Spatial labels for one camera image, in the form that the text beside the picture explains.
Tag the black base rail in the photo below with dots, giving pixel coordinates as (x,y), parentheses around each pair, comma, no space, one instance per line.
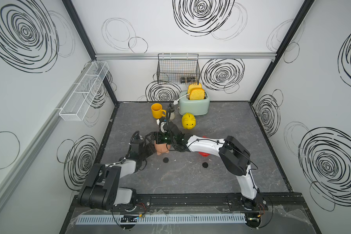
(231,201)

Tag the yellow piggy bank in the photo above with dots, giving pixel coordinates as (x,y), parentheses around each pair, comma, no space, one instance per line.
(188,121)

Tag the red piggy bank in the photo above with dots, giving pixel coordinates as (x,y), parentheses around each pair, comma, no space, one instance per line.
(204,154)

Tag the pink piggy bank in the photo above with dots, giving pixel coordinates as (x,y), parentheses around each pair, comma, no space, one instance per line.
(162,148)

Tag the mint green toaster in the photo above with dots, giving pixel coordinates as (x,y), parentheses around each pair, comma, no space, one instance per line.
(195,107)

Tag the yellow toast slice front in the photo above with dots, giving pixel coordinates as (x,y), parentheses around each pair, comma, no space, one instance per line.
(197,94)

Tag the glass sugar jar with spoon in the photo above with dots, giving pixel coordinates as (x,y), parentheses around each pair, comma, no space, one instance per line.
(171,111)

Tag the white wire shelf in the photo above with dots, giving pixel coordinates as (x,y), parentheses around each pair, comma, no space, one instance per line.
(88,93)

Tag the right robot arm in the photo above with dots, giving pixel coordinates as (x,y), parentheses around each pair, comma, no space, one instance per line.
(235,157)

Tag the black corner frame post left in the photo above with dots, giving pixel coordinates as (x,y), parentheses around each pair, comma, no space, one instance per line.
(87,43)

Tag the yellow toast slice rear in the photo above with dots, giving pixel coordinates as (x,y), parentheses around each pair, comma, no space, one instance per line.
(193,86)

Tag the black corner frame post right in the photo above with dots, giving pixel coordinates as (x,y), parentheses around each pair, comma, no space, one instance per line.
(306,6)

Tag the black round plug right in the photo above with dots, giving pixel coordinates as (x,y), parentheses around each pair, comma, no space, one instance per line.
(205,165)

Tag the white slotted cable duct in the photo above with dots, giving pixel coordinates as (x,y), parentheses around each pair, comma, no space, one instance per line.
(161,219)

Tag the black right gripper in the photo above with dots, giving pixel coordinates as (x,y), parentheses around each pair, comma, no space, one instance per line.
(157,135)

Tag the black corner frame post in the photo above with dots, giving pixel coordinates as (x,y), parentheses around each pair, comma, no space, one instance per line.
(306,6)
(87,43)

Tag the yellow toast slice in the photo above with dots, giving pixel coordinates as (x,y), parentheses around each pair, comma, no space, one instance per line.
(197,94)
(193,86)

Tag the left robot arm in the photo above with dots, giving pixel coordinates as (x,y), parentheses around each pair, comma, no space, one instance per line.
(101,189)

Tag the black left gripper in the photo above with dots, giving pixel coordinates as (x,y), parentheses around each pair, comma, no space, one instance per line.
(150,149)

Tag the yellow ceramic mug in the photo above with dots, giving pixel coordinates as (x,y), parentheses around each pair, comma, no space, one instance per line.
(158,111)

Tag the black wire basket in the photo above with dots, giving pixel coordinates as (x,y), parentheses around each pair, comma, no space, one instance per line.
(171,67)

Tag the dark item in basket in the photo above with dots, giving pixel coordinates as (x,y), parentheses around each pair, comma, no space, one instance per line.
(185,80)

